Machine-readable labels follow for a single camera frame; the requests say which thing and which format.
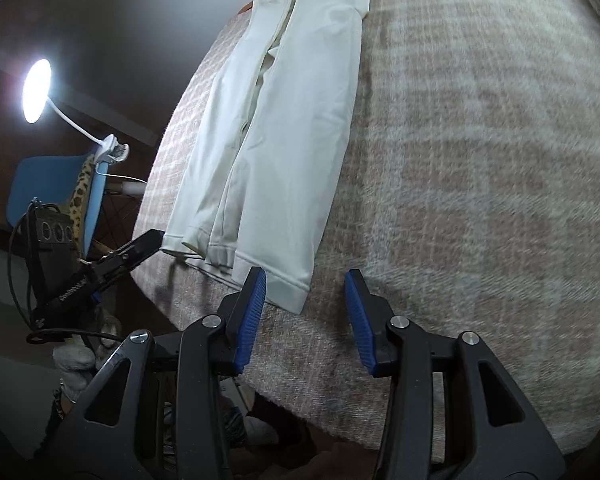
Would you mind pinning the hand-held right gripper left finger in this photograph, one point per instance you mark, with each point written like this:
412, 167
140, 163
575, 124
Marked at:
250, 322

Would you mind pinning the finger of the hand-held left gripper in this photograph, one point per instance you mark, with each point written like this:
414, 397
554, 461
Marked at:
140, 247

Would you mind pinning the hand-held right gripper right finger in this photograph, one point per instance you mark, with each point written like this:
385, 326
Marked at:
360, 322

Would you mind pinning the cream white pants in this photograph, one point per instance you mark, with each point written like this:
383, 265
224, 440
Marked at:
290, 135

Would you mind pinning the person's left hand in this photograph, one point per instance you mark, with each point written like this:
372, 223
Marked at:
72, 362

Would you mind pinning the white power adapter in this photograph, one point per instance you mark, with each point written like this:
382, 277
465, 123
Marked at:
131, 187

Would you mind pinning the leopard print cloth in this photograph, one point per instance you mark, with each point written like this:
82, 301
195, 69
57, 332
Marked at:
82, 185

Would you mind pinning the blue plastic chair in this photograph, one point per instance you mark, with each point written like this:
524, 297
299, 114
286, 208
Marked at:
40, 180

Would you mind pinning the beige plaid blanket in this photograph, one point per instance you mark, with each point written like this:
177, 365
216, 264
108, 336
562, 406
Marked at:
455, 185

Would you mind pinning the white clip desk lamp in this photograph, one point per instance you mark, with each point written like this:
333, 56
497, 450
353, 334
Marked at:
37, 90

